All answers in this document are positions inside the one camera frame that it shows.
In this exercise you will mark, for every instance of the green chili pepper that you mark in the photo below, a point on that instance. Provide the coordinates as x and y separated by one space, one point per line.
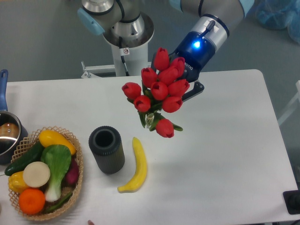
59 204

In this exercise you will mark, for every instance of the woven wicker basket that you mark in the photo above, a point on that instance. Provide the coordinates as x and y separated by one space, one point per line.
70 185

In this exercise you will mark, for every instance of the yellow squash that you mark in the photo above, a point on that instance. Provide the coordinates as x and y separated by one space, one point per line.
51 137

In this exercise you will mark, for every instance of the blue plastic bag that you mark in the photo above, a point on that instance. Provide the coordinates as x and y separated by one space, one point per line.
280 15

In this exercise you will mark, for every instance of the dark grey ribbed vase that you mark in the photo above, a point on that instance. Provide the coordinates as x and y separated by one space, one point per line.
106 146

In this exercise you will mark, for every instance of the purple sweet potato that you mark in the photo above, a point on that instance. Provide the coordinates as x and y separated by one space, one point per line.
72 175

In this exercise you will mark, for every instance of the white frame at right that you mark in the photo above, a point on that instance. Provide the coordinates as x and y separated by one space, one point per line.
290 107

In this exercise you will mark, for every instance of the yellow banana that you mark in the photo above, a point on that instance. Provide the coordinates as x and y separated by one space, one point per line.
139 177

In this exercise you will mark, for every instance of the round cream slice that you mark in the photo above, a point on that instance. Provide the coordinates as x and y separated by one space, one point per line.
36 174

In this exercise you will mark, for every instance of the red tulip bouquet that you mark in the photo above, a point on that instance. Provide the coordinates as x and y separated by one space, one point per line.
160 91

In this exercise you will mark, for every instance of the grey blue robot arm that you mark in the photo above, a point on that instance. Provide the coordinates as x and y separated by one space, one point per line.
217 18

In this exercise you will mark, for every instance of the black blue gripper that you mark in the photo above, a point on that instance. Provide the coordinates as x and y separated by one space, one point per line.
197 51

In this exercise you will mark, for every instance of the black device at edge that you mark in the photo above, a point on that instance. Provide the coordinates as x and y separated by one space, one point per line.
292 201

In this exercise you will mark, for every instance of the blue handled saucepan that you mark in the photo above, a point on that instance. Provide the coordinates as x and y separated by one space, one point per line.
12 132

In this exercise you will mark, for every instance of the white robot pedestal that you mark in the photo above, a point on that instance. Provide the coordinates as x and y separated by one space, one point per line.
129 45

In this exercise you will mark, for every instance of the yellow bell pepper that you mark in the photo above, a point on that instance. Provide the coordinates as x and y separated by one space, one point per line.
16 182

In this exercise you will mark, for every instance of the green bok choy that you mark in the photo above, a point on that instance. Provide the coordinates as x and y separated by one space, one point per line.
58 159

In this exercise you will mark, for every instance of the orange fruit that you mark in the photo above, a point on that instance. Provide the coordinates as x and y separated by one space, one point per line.
31 201

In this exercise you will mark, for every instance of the dark green cucumber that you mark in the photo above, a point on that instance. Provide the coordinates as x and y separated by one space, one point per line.
30 156

